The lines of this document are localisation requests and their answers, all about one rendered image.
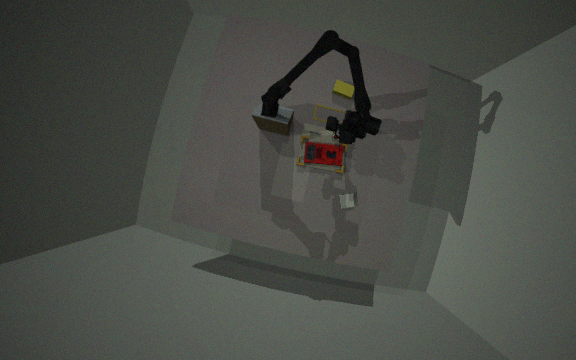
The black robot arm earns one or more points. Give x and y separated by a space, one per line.
328 41

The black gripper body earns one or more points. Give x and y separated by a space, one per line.
332 125

